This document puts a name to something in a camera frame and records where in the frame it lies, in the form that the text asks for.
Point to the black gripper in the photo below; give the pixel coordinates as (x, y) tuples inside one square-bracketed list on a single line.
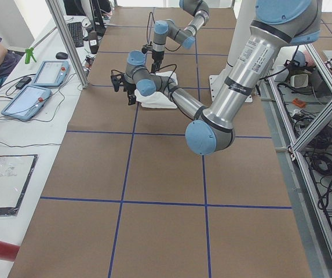
[(130, 89), (156, 56)]

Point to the white long-sleeve printed shirt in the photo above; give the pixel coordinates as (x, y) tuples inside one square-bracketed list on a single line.
[(157, 99)]

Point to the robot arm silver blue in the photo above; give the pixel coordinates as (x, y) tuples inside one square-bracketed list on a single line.
[(263, 28), (185, 37)]

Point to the blue teach pendant far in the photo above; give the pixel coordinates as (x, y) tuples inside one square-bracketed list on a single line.
[(51, 73)]

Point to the blue teach pendant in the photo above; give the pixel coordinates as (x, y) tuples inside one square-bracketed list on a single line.
[(27, 103), (51, 73)]

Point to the black computer mouse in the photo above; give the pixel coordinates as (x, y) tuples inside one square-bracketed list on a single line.
[(61, 56)]

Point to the black keyboard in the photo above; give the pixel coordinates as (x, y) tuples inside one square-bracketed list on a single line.
[(76, 33)]

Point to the blue teach pendant near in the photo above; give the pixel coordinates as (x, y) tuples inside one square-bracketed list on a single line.
[(27, 103)]

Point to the black power adapter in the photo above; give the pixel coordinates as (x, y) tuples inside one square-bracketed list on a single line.
[(23, 82)]

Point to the green plastic clamp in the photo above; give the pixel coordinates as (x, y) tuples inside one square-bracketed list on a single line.
[(29, 55)]

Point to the orange plastic part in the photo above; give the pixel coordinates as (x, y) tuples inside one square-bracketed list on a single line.
[(299, 103)]

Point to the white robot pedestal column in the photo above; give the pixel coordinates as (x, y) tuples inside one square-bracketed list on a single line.
[(235, 43)]

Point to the aluminium camera post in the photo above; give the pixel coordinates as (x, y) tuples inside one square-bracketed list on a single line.
[(56, 12)]

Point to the aluminium frame rack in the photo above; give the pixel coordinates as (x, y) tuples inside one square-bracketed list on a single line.
[(305, 73)]

